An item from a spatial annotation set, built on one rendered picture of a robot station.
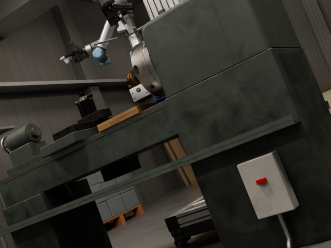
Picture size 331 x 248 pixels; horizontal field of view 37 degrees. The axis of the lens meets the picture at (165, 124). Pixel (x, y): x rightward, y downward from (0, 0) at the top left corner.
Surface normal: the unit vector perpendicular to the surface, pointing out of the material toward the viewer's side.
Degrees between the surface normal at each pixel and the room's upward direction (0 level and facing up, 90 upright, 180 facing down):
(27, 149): 90
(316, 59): 90
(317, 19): 90
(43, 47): 90
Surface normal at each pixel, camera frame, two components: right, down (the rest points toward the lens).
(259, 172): -0.52, 0.14
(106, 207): 0.82, -0.36
